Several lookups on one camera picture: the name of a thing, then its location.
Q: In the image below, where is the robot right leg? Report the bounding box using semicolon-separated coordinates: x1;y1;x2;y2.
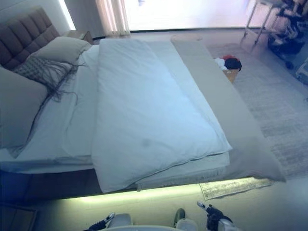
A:
173;208;199;231

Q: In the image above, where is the wooden nightstand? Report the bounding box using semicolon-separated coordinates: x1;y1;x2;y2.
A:
64;30;94;46

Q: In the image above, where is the large beige pillow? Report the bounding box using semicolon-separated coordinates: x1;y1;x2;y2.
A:
0;66;49;150

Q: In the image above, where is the white duvet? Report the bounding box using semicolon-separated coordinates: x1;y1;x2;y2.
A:
91;38;233;193

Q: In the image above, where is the black garment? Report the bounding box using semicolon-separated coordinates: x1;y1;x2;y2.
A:
223;57;243;72

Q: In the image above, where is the beige bed runner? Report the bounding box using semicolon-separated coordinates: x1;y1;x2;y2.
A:
170;35;287;183

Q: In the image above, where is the white bed sheet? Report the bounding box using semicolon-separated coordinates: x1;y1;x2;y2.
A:
0;44;101;174

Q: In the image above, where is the grey area rug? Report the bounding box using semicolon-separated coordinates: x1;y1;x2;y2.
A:
199;42;308;201

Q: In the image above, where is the metal frame table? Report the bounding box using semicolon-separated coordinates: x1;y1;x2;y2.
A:
240;0;282;46

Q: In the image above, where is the dark floor mat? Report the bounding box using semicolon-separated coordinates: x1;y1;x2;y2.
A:
0;203;39;231

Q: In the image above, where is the wicker basket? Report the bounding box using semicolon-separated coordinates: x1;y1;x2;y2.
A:
222;68;239;84

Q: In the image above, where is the white garment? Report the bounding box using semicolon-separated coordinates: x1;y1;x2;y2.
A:
214;57;227;71

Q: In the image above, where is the brown tufted headboard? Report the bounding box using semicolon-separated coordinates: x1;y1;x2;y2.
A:
0;6;61;71

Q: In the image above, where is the wall light strip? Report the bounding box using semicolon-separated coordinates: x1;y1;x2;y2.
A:
57;0;77;31

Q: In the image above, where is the robot left leg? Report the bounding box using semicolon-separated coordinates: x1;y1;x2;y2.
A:
105;213;133;228

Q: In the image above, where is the beige curtain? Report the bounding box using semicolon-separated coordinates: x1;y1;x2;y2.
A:
95;0;132;37

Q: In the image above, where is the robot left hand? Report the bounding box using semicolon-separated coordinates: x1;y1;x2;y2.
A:
88;211;116;231

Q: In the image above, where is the dark bed frame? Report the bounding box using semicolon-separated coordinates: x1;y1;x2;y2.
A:
0;168;203;201

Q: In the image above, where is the grey fringed cushion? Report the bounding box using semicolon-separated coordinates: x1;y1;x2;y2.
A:
12;55;84;138

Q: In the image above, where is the robot leg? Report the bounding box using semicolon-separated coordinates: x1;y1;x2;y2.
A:
173;208;199;231
105;213;133;228

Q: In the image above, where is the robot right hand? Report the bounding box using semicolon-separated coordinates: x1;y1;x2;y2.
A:
196;201;226;228

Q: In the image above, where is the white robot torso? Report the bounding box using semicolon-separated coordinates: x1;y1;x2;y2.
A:
96;223;175;231

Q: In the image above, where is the black wheeled equipment cart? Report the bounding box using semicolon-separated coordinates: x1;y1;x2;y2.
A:
267;0;308;70

